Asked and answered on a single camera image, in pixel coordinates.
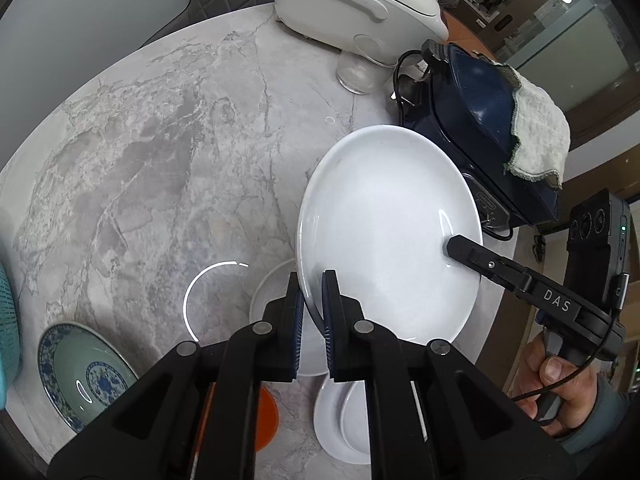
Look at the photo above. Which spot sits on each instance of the clear drinking glass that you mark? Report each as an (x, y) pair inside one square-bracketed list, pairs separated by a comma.
[(355, 77)]

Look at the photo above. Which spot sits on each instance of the orange bowl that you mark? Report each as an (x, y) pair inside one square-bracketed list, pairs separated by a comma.
[(266, 417)]

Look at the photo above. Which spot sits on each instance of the person's right forearm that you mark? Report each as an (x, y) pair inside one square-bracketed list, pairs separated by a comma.
[(605, 410)]

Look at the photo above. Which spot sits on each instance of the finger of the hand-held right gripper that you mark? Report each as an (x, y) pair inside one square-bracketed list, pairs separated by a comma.
[(475, 257)]

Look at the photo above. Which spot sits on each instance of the white rice cooker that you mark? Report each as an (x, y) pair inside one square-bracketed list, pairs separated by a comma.
[(340, 5)]

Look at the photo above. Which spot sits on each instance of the deep white plate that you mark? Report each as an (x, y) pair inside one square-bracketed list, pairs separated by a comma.
[(390, 210)]

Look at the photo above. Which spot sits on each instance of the small white bowl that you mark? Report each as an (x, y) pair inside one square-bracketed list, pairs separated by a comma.
[(340, 430)]

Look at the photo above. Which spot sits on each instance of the large white plate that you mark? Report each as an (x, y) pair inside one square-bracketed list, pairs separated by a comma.
[(275, 290)]

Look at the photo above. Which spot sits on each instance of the white dish cloth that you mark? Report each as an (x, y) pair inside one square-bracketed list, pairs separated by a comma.
[(540, 130)]

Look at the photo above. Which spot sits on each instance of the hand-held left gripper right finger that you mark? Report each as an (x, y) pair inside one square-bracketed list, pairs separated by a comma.
[(329, 320)]

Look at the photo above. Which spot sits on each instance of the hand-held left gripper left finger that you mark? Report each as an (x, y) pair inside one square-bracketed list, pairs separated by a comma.
[(298, 325)]

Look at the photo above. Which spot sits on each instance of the person's right hand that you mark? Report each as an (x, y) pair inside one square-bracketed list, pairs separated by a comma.
[(575, 395)]

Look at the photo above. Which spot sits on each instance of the blue patterned ceramic bowl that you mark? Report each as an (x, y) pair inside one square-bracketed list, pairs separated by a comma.
[(75, 365)]

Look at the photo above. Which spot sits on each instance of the navy blue electric cooker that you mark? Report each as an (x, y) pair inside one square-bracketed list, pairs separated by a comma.
[(465, 110)]

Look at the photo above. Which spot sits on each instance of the teal plastic colander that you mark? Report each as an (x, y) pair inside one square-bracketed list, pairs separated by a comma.
[(7, 335)]

